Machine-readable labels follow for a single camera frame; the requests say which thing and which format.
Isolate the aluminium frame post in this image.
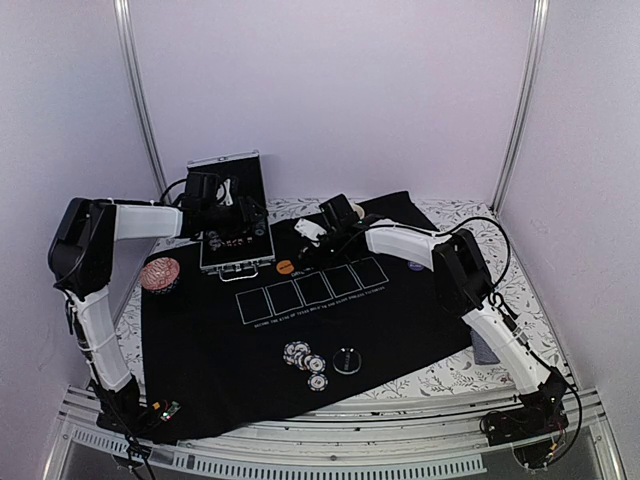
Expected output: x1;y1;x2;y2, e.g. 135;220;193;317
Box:
491;0;550;216
113;0;167;193

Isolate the blue patterned card deck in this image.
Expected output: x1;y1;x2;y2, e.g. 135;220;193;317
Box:
470;330;500;366

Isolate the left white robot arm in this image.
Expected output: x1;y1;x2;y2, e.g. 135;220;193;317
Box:
48;169;274;434

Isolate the poker chip stack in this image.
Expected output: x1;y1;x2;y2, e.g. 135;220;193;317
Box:
283;341;311;370

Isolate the small green circuit board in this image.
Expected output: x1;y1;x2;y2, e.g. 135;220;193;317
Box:
150;400;181;422

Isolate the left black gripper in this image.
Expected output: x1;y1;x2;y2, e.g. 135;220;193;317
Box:
202;196;269;237

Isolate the orange big blind button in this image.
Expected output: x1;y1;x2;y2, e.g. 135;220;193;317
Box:
276;260;295;275

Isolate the blue white chip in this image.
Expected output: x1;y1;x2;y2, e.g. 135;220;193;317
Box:
303;354;326;373
307;373;329;392

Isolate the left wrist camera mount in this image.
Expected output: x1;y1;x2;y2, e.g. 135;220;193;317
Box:
216;177;237;207

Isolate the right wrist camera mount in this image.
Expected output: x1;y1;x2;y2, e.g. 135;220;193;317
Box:
294;218;326;242

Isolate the front aluminium rail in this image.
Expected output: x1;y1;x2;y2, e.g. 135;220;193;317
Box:
43;388;626;479

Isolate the clear black dealer button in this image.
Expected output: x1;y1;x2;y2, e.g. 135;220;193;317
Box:
332;347;362;375

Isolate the left aluminium frame post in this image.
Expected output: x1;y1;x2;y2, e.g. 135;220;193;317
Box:
113;0;167;193

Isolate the purple small blind button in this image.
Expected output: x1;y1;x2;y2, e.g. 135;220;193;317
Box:
407;261;425;272

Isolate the right aluminium frame post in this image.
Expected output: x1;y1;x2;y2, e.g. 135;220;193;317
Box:
491;0;550;216

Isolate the dice row in case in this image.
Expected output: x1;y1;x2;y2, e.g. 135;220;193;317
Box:
224;238;252;248

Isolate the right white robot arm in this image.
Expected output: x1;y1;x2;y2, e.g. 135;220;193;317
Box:
294;195;569;442

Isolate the black poker table mat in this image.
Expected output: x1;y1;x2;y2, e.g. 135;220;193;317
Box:
141;219;471;443

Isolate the aluminium poker chip case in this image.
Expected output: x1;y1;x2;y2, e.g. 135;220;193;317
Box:
181;150;275;282

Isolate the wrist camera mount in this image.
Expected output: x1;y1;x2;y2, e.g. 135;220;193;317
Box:
216;177;237;207
294;218;326;242

